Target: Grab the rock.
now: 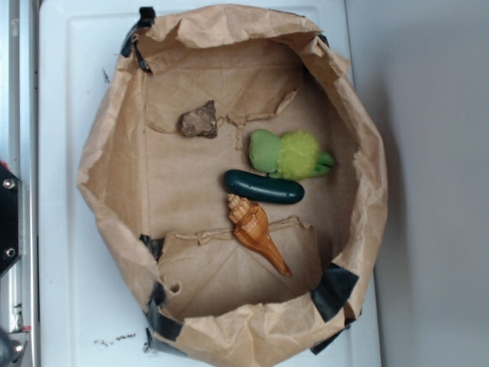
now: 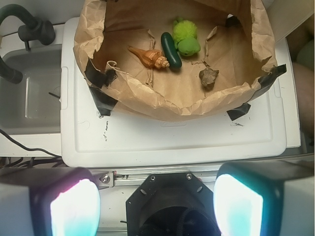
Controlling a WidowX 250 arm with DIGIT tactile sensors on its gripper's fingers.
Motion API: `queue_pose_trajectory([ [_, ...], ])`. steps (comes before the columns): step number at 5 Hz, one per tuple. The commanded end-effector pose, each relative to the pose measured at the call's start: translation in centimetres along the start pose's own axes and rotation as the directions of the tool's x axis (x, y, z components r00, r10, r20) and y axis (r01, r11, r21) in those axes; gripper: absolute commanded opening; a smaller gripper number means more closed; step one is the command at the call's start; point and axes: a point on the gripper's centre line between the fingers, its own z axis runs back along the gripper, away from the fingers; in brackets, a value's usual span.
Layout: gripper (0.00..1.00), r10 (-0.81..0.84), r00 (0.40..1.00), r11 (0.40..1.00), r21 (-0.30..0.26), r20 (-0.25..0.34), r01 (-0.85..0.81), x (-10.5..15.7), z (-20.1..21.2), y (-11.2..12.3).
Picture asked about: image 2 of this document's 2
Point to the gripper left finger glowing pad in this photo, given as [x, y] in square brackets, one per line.
[64, 202]

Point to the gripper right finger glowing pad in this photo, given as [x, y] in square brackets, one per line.
[248, 199]

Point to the grey-brown rock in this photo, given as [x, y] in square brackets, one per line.
[208, 77]

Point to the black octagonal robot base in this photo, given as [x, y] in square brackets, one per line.
[179, 209]

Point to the white plastic bin lid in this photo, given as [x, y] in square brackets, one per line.
[122, 140]

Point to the grey sink basin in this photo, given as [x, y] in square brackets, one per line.
[33, 105]

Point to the brown paper bag tray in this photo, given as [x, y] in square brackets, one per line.
[235, 38]

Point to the dark green toy cucumber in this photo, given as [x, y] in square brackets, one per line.
[170, 51]

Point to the orange spiral seashell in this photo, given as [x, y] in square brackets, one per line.
[150, 58]

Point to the black faucet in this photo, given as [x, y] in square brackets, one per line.
[33, 28]

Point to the green plush turtle toy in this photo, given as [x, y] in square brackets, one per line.
[185, 37]

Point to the aluminium frame rail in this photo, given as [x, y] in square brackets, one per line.
[136, 177]

